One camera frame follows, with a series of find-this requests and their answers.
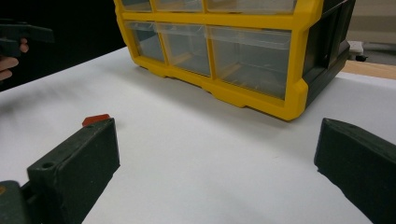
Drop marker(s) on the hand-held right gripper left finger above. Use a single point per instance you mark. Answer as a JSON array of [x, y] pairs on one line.
[[77, 168]]

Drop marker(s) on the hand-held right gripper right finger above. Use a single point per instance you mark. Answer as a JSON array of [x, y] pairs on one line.
[[358, 168]]

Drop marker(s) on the small red block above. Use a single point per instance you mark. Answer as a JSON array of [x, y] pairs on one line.
[[95, 119]]

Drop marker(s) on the yellow black storage organizer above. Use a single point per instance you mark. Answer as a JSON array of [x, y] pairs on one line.
[[299, 93]]

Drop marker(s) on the white wheeled base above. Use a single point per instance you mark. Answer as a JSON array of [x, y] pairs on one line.
[[356, 49]]

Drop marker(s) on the grid of clear drawers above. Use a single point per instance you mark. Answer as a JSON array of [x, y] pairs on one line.
[[249, 62]]

